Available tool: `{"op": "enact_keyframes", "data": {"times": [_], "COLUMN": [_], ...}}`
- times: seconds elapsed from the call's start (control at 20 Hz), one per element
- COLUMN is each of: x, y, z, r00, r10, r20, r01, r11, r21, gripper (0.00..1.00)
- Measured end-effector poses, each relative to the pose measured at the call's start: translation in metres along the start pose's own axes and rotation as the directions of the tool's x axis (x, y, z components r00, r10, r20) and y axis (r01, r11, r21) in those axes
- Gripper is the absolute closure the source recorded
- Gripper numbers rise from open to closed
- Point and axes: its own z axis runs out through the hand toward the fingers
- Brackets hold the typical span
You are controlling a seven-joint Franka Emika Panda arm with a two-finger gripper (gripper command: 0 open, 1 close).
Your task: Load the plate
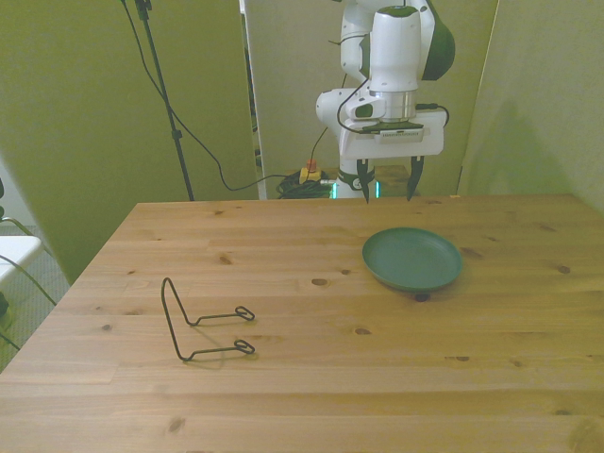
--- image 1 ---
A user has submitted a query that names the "black wire plate stand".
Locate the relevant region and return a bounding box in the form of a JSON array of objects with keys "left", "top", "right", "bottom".
[{"left": 160, "top": 277, "right": 257, "bottom": 362}]

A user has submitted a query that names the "black camera stand cable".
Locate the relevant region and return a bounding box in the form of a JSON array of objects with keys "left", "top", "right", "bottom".
[{"left": 120, "top": 0, "right": 303, "bottom": 193}]

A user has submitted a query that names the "yellow emergency stop button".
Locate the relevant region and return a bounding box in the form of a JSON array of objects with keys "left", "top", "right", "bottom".
[{"left": 299, "top": 159, "right": 323, "bottom": 185}]

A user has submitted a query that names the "slotted metal wall rail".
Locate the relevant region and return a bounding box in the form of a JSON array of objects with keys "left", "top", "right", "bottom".
[{"left": 243, "top": 42, "right": 266, "bottom": 199}]

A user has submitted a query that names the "dark green round plate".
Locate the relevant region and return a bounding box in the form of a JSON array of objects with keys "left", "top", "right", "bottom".
[{"left": 361, "top": 226, "right": 464, "bottom": 293}]

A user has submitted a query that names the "black camera stand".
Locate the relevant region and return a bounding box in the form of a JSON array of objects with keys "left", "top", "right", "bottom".
[{"left": 134, "top": 0, "right": 196, "bottom": 202}]

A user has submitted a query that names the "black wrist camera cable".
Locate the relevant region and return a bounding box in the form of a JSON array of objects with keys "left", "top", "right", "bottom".
[{"left": 333, "top": 77, "right": 375, "bottom": 134}]

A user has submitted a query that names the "coiled dark cable bundle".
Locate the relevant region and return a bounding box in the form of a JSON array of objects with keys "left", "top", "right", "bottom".
[{"left": 276, "top": 172, "right": 339, "bottom": 200}]

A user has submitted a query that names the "white stool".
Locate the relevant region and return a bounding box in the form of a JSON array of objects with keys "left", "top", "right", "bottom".
[{"left": 0, "top": 234, "right": 43, "bottom": 286}]

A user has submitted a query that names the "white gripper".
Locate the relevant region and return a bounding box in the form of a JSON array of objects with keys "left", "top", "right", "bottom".
[{"left": 339, "top": 109, "right": 446, "bottom": 205}]

